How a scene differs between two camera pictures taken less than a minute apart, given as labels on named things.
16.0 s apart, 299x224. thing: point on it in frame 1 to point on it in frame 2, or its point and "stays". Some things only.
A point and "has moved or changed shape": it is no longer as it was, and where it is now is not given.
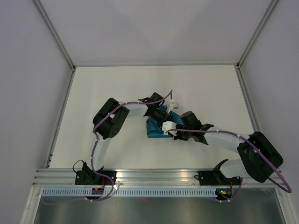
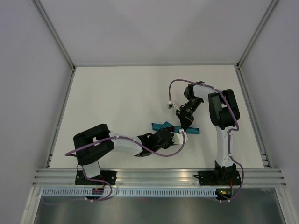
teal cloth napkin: [153, 129] has moved or changed shape
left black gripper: [166, 117] to [171, 142]
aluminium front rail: [67, 177] stays
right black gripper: [178, 137] to [186, 120]
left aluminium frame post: [39, 5] stays
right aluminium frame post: [257, 33] stays
